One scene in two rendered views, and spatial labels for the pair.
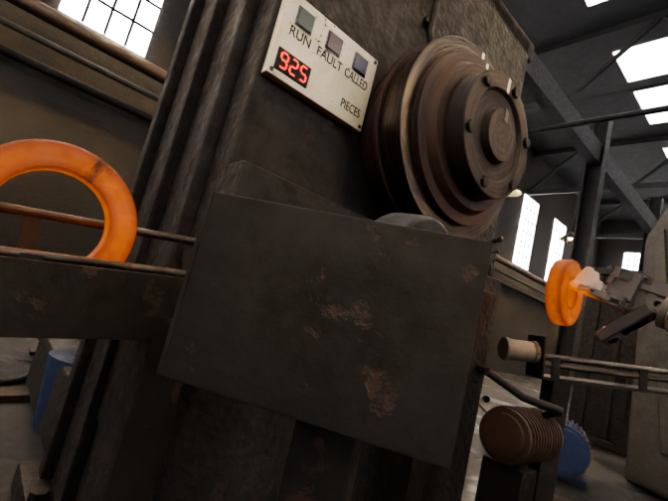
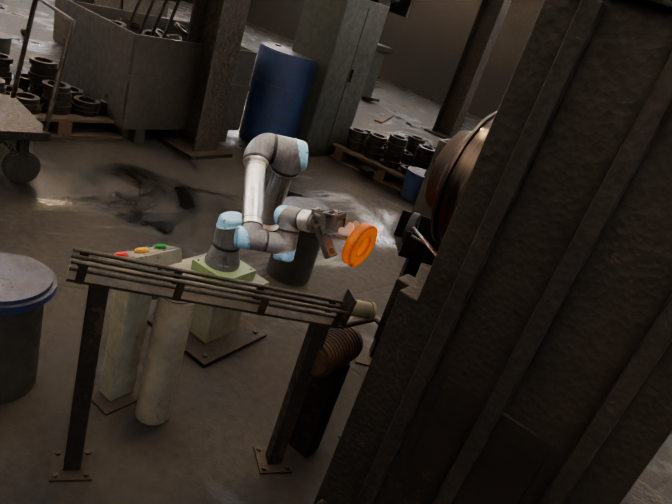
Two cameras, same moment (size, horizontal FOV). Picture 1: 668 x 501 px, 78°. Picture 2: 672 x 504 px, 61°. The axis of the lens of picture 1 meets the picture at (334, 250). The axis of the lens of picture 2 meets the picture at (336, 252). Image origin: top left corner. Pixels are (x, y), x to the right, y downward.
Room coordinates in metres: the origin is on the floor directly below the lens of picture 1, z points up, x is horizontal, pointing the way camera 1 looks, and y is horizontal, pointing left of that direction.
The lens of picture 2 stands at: (2.55, -1.25, 1.54)
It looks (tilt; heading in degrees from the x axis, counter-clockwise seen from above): 24 degrees down; 159
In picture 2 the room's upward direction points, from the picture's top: 19 degrees clockwise
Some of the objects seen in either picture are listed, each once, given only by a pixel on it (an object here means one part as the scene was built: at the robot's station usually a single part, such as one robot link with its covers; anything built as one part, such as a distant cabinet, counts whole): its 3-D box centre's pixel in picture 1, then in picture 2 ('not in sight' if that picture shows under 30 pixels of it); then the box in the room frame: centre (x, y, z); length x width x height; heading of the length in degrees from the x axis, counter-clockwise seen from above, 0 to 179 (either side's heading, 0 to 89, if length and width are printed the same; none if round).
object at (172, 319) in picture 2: not in sight; (164, 357); (0.92, -1.08, 0.26); 0.12 x 0.12 x 0.52
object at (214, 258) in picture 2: not in sight; (224, 253); (0.36, -0.87, 0.40); 0.15 x 0.15 x 0.10
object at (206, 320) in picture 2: not in sight; (211, 305); (0.36, -0.87, 0.13); 0.40 x 0.40 x 0.26; 42
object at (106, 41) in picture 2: not in sight; (159, 73); (-2.65, -1.26, 0.43); 1.23 x 0.93 x 0.87; 128
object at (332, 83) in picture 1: (325, 66); not in sight; (0.82, 0.11, 1.15); 0.26 x 0.02 x 0.18; 130
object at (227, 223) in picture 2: not in sight; (231, 229); (0.35, -0.87, 0.52); 0.13 x 0.12 x 0.14; 91
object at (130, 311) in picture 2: not in sight; (128, 324); (0.82, -1.21, 0.31); 0.24 x 0.16 x 0.62; 130
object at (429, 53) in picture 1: (453, 143); (479, 183); (0.95, -0.22, 1.11); 0.47 x 0.06 x 0.47; 130
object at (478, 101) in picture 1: (491, 136); (453, 171); (0.88, -0.28, 1.11); 0.28 x 0.06 x 0.28; 130
